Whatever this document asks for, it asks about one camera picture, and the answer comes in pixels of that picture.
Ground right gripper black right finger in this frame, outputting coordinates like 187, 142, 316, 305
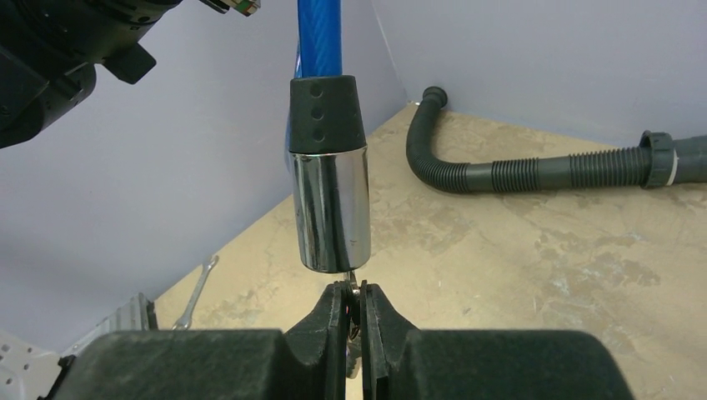
360, 282, 634, 399

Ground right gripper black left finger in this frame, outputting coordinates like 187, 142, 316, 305
56, 282, 349, 399

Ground blue hose with metal fitting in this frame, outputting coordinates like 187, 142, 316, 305
283, 0, 372, 276

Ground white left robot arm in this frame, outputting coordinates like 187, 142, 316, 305
1, 1, 178, 148

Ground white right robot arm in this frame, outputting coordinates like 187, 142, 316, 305
1, 282, 632, 399

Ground small silver wrench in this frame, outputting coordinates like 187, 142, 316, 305
172, 254, 219, 330

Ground aluminium frame rail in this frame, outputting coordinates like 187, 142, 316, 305
61, 293, 158, 358

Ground black corrugated hose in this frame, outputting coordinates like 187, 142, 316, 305
405, 86, 707, 195

